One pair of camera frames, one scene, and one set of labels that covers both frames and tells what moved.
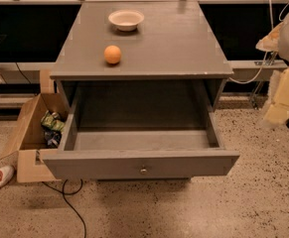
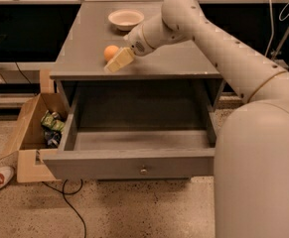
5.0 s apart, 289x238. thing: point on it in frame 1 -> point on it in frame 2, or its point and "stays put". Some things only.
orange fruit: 112,54 stays put
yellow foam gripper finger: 285,94 -> 141,45
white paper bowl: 126,20 stays put
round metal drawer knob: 143,171 stays put
